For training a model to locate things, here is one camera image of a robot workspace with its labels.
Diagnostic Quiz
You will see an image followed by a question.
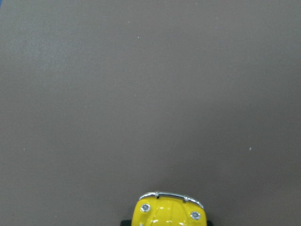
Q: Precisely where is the yellow beetle toy car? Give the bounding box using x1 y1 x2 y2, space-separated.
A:
120 191 213 226

